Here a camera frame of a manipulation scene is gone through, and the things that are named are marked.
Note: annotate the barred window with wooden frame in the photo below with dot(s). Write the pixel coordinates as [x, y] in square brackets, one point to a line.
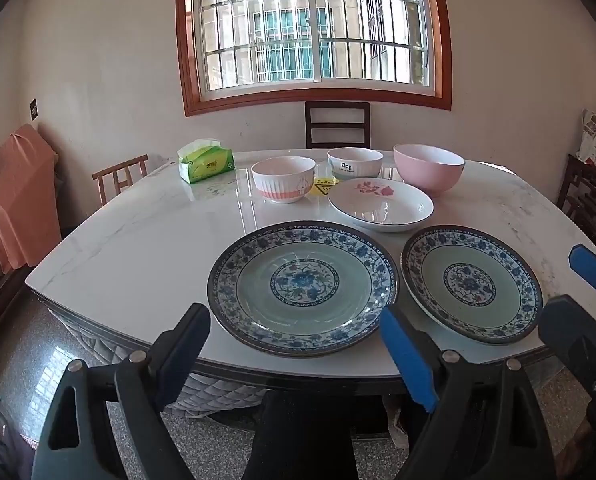
[313, 25]

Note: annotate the pink striped rabbit bowl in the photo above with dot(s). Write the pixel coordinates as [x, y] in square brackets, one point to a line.
[283, 182]

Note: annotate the small blue floral plate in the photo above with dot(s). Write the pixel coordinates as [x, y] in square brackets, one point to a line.
[470, 282]

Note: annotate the pink cloth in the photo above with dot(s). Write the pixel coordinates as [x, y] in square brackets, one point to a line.
[18, 195]

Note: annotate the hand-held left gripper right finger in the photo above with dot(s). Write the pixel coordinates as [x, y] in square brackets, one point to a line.
[408, 355]

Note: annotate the light wooden chair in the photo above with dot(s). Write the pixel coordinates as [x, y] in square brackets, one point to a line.
[120, 175]

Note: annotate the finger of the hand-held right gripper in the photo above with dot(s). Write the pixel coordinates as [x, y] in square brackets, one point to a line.
[593, 270]
[578, 340]

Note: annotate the dark carved wooden chair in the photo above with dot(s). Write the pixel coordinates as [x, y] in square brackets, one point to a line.
[585, 200]

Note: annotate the white blue cartoon bowl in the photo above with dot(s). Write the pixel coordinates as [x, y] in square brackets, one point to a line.
[354, 164]

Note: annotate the plain pink bowl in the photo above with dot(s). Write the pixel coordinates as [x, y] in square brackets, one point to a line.
[428, 172]

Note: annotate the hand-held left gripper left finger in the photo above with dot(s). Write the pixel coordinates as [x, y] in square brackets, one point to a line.
[175, 365]

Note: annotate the yellow triangle sticker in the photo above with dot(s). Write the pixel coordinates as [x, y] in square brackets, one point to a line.
[324, 187]

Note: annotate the black wall plate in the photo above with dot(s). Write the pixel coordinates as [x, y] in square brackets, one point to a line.
[33, 110]

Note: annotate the green tissue pack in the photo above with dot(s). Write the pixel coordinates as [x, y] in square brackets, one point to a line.
[205, 162]

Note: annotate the white plate with pink flowers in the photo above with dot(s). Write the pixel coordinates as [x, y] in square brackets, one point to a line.
[380, 207]

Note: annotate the large blue floral plate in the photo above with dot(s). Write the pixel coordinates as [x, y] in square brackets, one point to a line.
[303, 285]

